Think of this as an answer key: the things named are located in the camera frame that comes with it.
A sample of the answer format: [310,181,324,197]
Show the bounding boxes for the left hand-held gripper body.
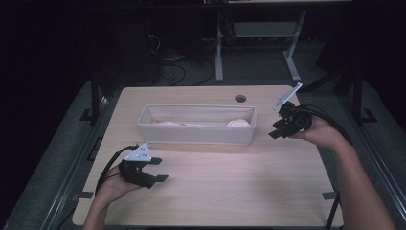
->
[118,142,156,189]

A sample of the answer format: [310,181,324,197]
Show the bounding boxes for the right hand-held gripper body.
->
[272,81,313,138]

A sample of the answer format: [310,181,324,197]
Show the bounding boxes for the large white sock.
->
[226,118,251,128]

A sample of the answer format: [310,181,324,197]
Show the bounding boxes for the white fabric storage box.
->
[137,103,257,146]

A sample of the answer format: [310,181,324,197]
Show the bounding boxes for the person's left hand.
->
[95,169,144,206]

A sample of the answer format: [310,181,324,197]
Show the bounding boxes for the person's right hand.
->
[291,115,348,150]

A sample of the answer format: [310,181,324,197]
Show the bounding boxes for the pale folded cloth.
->
[151,120,205,127]

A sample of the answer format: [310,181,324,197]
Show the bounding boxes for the black metal stand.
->
[350,68,378,126]
[79,71,111,125]

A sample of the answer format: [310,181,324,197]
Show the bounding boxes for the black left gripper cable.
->
[95,144,140,196]

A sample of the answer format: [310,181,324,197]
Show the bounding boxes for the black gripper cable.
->
[95,144,140,196]
[298,104,352,230]

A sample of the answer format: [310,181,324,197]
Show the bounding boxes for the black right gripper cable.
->
[298,104,352,230]

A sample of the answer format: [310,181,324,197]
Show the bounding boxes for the aluminium frame rail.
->
[338,94,406,221]
[39,95,111,230]

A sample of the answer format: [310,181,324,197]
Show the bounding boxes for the white metal desk frame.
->
[204,0,353,83]

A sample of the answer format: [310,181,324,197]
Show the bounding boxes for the black floor cables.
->
[147,34,216,86]

